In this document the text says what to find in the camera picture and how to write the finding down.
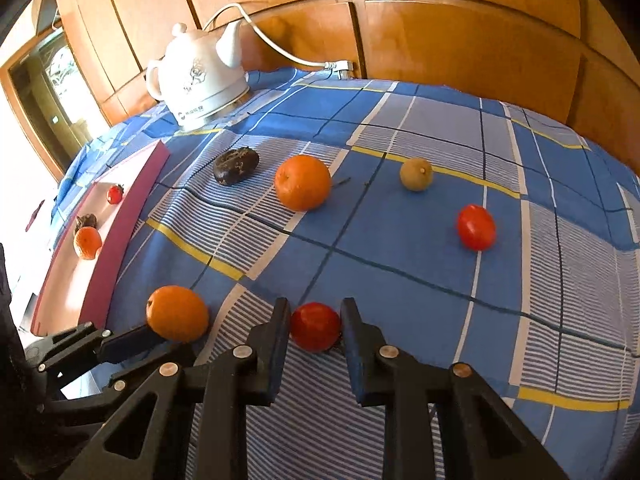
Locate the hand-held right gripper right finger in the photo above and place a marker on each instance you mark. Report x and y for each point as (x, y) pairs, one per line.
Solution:
(357, 360)

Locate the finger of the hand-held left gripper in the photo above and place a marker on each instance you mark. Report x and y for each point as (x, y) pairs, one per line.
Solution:
(130, 377)
(127, 342)

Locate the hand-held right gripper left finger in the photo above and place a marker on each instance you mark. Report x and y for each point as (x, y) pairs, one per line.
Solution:
(272, 355)

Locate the red cherry tomato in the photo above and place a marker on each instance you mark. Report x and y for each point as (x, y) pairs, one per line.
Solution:
(476, 227)
(315, 326)

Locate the orange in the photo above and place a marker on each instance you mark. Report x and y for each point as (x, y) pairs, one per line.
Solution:
(302, 182)
(177, 312)
(87, 244)

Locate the pink shallow cardboard tray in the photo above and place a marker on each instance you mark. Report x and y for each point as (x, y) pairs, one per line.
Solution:
(125, 230)

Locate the dark brown fruit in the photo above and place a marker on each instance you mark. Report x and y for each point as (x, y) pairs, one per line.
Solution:
(86, 221)
(235, 165)

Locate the small red strawberry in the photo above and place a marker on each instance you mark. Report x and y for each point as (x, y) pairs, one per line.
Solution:
(115, 194)

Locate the small olive round fruit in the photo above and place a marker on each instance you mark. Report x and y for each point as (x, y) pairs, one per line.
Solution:
(416, 175)

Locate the blue plaid tablecloth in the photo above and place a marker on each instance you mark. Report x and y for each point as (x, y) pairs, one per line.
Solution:
(400, 270)

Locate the wooden framed glass door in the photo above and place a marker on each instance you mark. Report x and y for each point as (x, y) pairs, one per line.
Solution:
(55, 90)

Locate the white ceramic electric kettle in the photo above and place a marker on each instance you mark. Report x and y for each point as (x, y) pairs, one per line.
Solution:
(200, 85)

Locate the white power plug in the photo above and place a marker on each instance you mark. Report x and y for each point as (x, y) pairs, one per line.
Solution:
(340, 66)

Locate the wooden wardrobe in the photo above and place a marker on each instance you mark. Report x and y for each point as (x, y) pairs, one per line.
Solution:
(450, 35)

